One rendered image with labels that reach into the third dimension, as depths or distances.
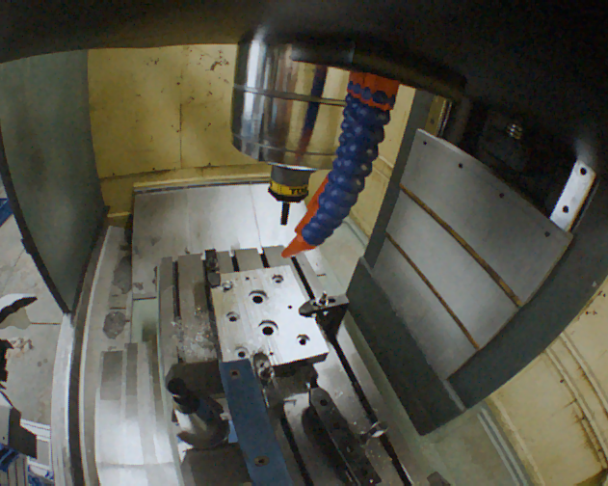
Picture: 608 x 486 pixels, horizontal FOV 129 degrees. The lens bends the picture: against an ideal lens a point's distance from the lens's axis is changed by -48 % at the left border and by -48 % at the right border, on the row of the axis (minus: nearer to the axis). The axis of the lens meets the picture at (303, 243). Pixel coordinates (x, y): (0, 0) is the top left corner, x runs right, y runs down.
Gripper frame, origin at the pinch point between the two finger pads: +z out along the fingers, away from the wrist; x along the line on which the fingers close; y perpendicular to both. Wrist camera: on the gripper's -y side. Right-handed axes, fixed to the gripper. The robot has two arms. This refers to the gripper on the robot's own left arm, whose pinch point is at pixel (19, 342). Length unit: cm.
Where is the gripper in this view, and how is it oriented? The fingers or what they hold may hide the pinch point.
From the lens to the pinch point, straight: 36.5
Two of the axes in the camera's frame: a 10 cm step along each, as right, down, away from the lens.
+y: -1.5, 7.8, 6.1
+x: 3.0, 6.2, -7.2
